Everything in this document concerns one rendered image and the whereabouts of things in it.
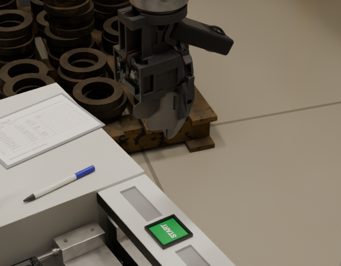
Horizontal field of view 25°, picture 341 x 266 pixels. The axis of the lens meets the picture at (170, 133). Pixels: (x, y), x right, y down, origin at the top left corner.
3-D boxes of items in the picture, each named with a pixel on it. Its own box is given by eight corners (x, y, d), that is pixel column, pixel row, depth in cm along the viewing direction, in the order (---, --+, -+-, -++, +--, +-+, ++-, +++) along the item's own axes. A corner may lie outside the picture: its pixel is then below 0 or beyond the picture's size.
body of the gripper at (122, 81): (113, 83, 104) (109, 1, 97) (167, 65, 108) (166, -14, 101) (142, 108, 99) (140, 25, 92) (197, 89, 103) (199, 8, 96)
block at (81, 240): (63, 263, 126) (62, 249, 124) (54, 250, 129) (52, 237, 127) (106, 244, 130) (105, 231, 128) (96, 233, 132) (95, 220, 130)
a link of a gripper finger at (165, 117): (140, 147, 108) (139, 91, 102) (176, 134, 110) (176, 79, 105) (152, 159, 106) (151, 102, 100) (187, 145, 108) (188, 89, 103)
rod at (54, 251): (35, 266, 125) (35, 260, 124) (31, 261, 126) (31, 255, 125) (61, 255, 127) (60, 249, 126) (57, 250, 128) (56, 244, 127)
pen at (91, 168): (24, 200, 125) (95, 166, 132) (21, 197, 125) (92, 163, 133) (25, 205, 125) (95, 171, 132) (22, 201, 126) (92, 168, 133)
